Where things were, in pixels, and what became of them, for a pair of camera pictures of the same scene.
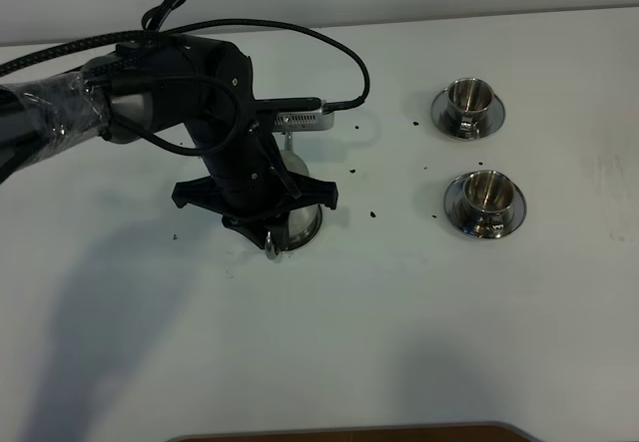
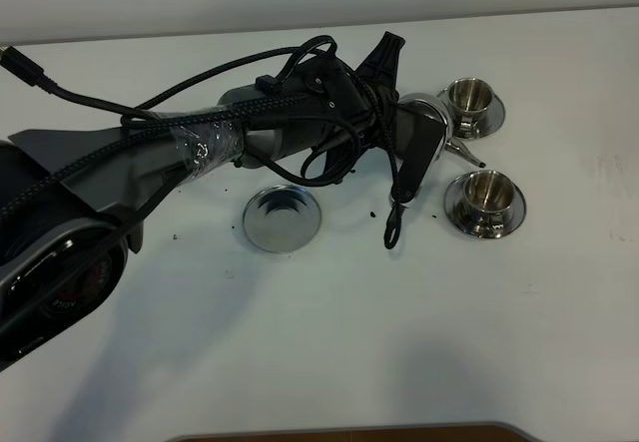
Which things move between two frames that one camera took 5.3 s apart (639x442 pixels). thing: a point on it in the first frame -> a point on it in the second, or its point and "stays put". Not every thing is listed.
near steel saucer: (458, 213) stays put
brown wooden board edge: (469, 432) stays put
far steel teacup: (468, 101) stays put
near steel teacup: (489, 195) stays put
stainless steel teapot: (305, 223) -> (430, 107)
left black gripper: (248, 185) -> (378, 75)
